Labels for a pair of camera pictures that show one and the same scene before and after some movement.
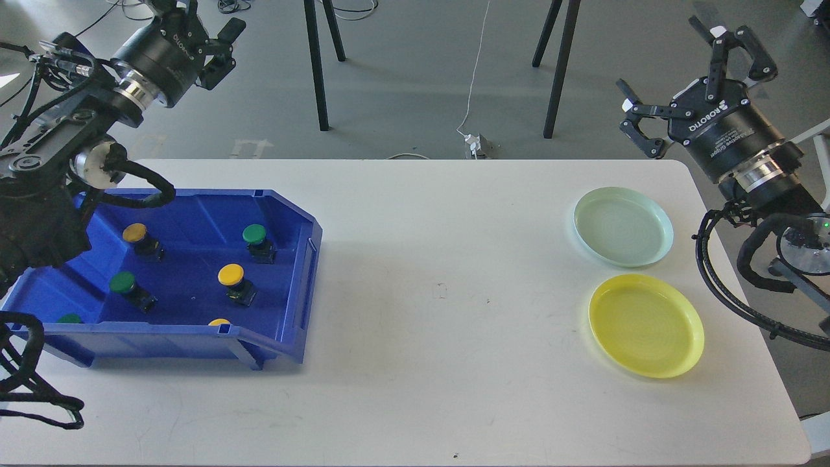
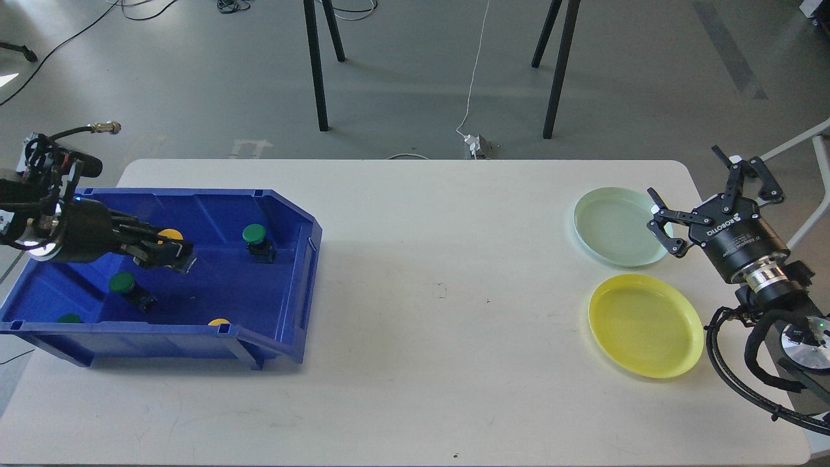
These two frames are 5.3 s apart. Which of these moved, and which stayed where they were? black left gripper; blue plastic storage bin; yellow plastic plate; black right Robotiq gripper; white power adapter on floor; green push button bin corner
Moved: black left gripper; black right Robotiq gripper
Stayed: blue plastic storage bin; green push button bin corner; yellow plastic plate; white power adapter on floor
